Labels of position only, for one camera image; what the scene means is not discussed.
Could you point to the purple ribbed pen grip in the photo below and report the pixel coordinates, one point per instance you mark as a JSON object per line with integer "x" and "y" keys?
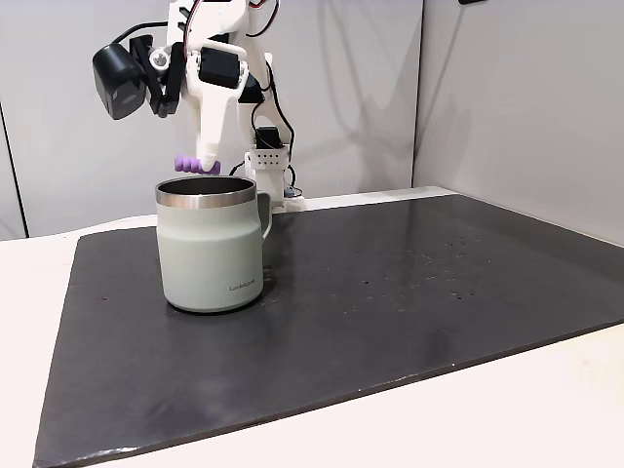
{"x": 185, "y": 164}

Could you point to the black rubber table mat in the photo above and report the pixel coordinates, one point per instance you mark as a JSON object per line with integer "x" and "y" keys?
{"x": 390, "y": 317}

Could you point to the pale green steel-rimmed mug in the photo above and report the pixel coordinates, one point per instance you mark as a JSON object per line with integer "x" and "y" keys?
{"x": 205, "y": 253}

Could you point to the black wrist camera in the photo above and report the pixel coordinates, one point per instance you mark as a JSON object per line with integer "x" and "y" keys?
{"x": 119, "y": 80}

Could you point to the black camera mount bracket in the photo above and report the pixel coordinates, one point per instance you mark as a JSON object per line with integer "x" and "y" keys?
{"x": 168, "y": 83}

